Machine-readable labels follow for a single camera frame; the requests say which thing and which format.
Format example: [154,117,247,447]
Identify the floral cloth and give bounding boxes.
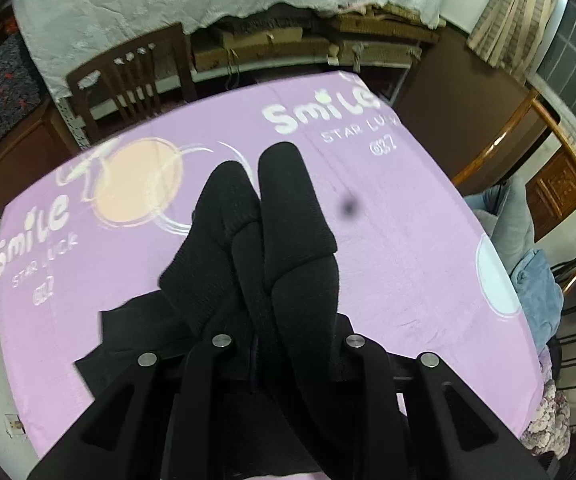
[519,349,574,462]

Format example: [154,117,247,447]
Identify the window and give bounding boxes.
[528,0,576,137]

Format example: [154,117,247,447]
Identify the dark wooden chair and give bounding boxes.
[65,22,199,147]

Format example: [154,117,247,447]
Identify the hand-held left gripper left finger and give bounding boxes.
[28,334,233,480]

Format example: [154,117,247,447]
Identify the blue cloth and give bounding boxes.
[464,176,564,357]

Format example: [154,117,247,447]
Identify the striped curtain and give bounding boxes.
[468,0,572,69]

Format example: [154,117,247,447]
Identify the curved wooden chair frame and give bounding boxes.
[450,87,576,297]

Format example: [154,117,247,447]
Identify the black hoodie with yellow lining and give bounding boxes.
[73,142,409,480]

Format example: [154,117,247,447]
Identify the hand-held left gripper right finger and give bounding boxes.
[338,334,551,480]

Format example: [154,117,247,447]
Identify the cardboard boxes under cloth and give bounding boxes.
[190,4,442,75]

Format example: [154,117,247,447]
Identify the purple printed blanket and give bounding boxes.
[0,71,547,480]

